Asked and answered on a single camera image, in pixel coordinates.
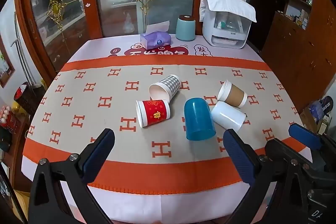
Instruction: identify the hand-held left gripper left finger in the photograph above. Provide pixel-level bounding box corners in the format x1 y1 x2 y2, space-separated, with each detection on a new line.
28 128 116 224

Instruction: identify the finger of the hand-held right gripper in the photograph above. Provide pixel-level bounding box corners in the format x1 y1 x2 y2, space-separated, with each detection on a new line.
288 123 323 151
265 138 313 170

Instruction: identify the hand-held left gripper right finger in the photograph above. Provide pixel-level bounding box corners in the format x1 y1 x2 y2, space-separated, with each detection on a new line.
223 129 310 224

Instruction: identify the white cup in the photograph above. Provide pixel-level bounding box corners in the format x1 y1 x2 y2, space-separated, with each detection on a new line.
211 101 247 130

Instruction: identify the blue plastic cup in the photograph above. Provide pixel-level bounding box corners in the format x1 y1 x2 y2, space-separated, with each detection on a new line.
183 97 217 141

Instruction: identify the brown sleeve paper cup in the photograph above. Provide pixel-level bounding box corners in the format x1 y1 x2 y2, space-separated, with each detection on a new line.
217 80 248 108

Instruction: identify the red label paper cup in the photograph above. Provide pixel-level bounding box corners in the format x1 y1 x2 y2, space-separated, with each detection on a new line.
135 99 171 128

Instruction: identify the grey checked paper cup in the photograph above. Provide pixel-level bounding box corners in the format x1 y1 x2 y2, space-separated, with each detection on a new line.
149 74 181 103

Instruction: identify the cardboard box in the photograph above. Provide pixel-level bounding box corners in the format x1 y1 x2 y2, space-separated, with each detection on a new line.
299 106 320 133

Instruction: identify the blue bag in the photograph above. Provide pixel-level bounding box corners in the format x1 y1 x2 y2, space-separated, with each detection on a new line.
308 95 334 123

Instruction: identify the orange beige patterned tablecloth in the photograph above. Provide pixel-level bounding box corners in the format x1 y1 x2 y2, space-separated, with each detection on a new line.
22 55 313 194

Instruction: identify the wooden cabinet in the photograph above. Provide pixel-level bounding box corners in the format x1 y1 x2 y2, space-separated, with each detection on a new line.
262 0 336 115

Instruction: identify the black basket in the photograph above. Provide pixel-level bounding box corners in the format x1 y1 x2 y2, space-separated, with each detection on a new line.
13 81 47 116

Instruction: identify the red gift box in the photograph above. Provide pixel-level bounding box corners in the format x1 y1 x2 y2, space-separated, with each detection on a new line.
0 105 27 133

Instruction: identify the metal pole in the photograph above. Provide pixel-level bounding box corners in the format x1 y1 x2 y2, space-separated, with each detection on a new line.
10 12 38 86

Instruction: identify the white countertop appliance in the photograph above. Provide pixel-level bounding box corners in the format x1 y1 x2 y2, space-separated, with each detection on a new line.
202 0 249 49

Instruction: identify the framed picture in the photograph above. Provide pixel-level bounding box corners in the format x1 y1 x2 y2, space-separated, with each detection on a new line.
0 42 16 88

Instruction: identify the purple tissue box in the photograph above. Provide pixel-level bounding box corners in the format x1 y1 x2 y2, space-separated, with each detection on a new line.
140 21 172 49

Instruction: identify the teal canister with brown lid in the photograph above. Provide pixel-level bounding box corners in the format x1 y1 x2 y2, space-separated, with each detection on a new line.
175 15 196 42

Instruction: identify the white folded cloth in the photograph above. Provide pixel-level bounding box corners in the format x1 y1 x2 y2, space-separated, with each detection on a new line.
199 0 257 23

